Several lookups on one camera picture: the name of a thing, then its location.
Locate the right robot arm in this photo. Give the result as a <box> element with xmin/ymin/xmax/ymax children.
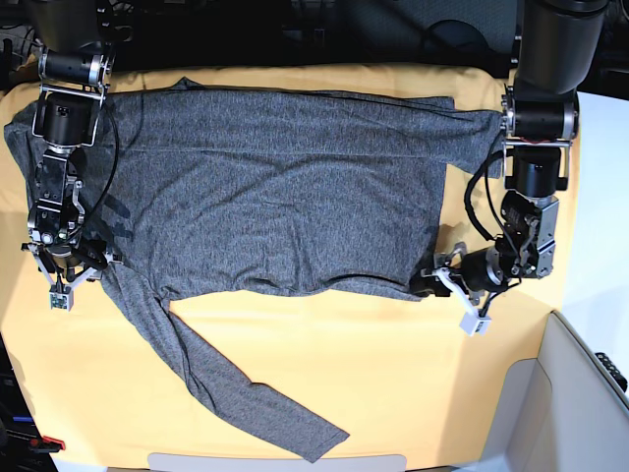
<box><xmin>26</xmin><ymin>1</ymin><xmax>119</xmax><ymax>284</ymax></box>

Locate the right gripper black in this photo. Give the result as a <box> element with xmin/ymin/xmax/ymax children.
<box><xmin>36</xmin><ymin>240</ymin><xmax>123</xmax><ymax>280</ymax></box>

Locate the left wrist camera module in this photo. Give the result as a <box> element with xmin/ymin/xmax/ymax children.
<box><xmin>459</xmin><ymin>313</ymin><xmax>491</xmax><ymax>336</ymax></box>

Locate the grey long-sleeve T-shirt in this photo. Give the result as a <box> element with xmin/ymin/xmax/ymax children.
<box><xmin>1</xmin><ymin>69</ymin><xmax>503</xmax><ymax>459</ymax></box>

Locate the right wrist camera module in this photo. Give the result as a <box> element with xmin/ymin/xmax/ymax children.
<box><xmin>49</xmin><ymin>287</ymin><xmax>74</xmax><ymax>311</ymax></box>

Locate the black round stool base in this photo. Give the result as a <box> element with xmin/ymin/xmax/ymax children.
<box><xmin>420</xmin><ymin>20</ymin><xmax>492</xmax><ymax>54</ymax></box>

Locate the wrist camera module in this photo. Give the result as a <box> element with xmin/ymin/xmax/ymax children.
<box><xmin>459</xmin><ymin>313</ymin><xmax>491</xmax><ymax>336</ymax></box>
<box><xmin>49</xmin><ymin>287</ymin><xmax>74</xmax><ymax>311</ymax></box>

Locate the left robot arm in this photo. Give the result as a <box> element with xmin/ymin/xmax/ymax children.
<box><xmin>410</xmin><ymin>1</ymin><xmax>608</xmax><ymax>304</ymax></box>

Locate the white tray edge bottom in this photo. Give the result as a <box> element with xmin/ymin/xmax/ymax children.
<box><xmin>147</xmin><ymin>452</ymin><xmax>407</xmax><ymax>472</ymax></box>

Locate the red black clamp left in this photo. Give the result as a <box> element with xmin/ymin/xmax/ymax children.
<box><xmin>28</xmin><ymin>437</ymin><xmax>66</xmax><ymax>453</ymax></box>

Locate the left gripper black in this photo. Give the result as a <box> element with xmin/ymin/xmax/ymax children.
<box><xmin>410</xmin><ymin>248</ymin><xmax>511</xmax><ymax>300</ymax></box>

